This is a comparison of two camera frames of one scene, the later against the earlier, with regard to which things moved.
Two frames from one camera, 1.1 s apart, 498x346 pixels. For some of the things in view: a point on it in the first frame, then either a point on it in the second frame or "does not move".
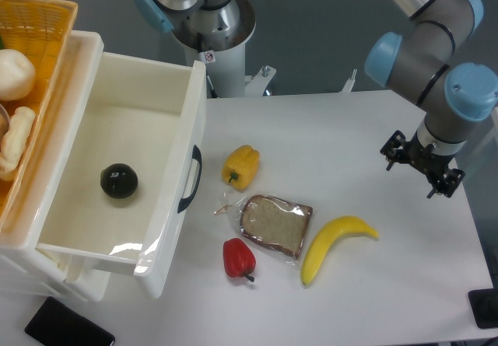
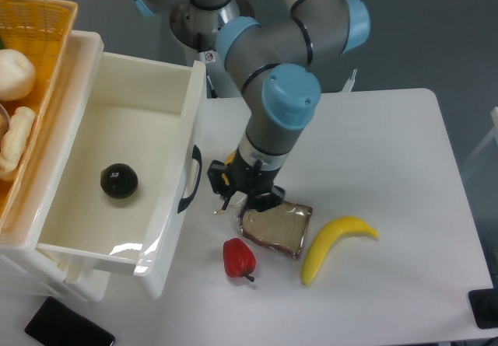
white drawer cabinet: [23, 261] does not move
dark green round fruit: [119, 180] does not move
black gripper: [425, 159] to [248, 180]
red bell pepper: [239, 259] does not move
